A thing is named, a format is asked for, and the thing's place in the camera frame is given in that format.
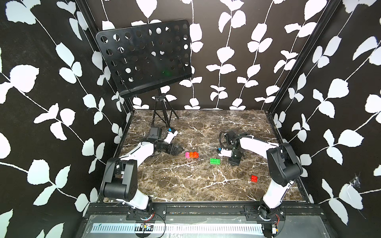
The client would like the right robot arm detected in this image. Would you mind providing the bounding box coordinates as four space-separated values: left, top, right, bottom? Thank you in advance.
218 131 303 221

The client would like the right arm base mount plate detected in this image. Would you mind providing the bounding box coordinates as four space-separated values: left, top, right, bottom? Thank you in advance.
241 205 285 223

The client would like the white perforated cable duct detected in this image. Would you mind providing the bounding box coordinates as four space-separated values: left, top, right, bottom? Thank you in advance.
90 223 263 236

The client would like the green lego brick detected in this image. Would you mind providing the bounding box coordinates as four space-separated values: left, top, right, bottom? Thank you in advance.
209 158 221 165

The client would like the black perforated music stand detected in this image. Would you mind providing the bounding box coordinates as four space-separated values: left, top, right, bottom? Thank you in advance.
96 19 192 127

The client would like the red lego brick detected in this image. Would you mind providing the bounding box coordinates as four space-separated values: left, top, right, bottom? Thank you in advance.
251 175 258 182

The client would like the orange lego brick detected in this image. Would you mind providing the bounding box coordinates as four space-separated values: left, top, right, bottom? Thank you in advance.
189 152 199 159

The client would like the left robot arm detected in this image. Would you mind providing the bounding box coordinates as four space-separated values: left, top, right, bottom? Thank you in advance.
100 140 184 211

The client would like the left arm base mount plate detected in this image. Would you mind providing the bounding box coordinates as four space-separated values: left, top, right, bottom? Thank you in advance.
126 203 167 223

